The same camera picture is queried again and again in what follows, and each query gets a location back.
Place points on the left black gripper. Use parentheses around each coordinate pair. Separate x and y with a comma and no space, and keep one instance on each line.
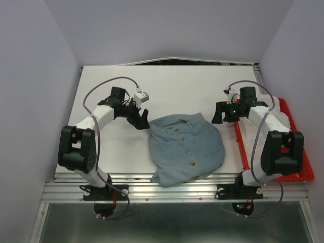
(140,123)

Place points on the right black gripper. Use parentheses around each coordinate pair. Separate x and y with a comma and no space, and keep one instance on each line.
(220,107)

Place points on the light blue denim skirt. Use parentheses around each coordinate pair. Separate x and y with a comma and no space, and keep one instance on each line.
(184,147)

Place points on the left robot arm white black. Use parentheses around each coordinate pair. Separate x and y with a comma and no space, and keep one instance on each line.
(78,147)

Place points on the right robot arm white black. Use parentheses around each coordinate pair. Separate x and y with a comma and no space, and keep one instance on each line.
(271,128)

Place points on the white skirt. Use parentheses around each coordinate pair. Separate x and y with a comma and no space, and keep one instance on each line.
(249,130)

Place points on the red plastic tray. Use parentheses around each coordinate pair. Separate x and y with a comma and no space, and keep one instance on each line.
(291,151)

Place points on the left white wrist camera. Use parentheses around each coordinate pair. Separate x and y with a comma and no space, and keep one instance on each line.
(139,98)

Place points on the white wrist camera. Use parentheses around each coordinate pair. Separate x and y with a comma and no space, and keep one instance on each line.
(139,98)
(232,95)

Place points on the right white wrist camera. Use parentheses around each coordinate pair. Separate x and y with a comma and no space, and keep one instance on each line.
(232,95)

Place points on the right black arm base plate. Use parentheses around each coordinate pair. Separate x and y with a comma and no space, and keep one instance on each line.
(232,192)

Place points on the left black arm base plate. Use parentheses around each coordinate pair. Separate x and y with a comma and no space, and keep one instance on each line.
(106,193)

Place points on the aluminium extrusion frame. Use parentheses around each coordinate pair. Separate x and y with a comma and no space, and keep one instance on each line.
(185,213)

